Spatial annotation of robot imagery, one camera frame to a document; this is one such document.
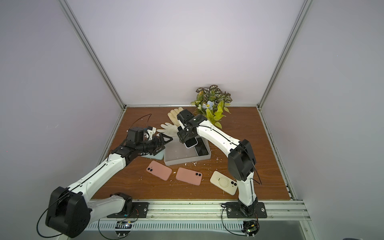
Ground aluminium front rail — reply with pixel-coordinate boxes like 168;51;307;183
83;200;311;223

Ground mint green phone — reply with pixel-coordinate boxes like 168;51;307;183
142;150;165;161

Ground artificial plant in vase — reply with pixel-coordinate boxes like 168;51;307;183
191;85;233;129

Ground cream rubber glove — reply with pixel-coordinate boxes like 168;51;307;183
168;107;184;126

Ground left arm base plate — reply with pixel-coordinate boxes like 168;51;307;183
107;201;150;219

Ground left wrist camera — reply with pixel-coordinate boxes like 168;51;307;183
144;126;157;141

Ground left connector board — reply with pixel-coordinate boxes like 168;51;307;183
115;221;133;238

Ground white cotton glove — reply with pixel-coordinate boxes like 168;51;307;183
157;123;180;137

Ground cream white phone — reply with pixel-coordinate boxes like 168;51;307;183
210;171;238;196

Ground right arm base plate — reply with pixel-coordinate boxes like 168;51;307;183
223;202;268;219

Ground pink phone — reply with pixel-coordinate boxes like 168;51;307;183
176;168;203;186
146;161;172;181

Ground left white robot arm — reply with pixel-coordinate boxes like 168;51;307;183
45;127;173;238

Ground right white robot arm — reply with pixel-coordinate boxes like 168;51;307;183
177;110;258;217

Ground grey plastic storage box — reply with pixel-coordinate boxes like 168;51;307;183
164;137;212;166

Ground right connector board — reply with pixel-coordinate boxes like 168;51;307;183
242;220;260;238

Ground connector board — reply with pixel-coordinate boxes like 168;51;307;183
115;221;133;238
242;220;260;238

